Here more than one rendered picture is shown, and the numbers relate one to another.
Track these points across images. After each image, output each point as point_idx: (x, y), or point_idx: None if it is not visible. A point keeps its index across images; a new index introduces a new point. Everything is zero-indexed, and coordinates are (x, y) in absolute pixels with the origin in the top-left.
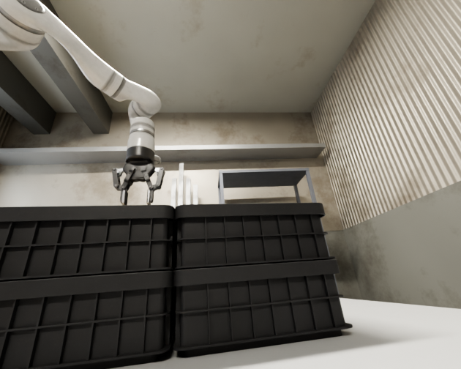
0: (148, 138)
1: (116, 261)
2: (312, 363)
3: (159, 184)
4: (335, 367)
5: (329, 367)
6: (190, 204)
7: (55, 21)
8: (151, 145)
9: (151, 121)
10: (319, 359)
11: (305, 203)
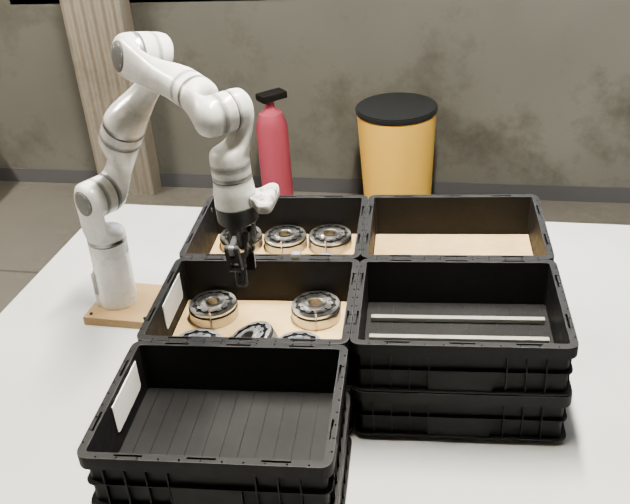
0: (215, 192)
1: None
2: (84, 495)
3: (229, 270)
4: (69, 501)
5: (72, 499)
6: (129, 349)
7: (129, 64)
8: (220, 204)
9: (212, 159)
10: (86, 502)
11: (83, 437)
